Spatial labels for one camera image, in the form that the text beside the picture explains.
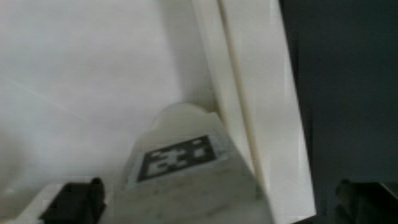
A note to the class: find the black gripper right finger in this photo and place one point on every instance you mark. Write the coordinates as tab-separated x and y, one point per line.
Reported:
366	202

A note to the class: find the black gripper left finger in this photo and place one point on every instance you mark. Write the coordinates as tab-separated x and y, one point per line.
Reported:
67	204

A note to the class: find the white table leg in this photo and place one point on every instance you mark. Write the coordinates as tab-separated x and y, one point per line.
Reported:
186	182

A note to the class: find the white square tabletop tray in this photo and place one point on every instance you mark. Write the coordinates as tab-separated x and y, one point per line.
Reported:
101	62

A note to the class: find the white U-shaped fence wall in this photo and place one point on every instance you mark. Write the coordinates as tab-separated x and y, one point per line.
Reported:
255	37

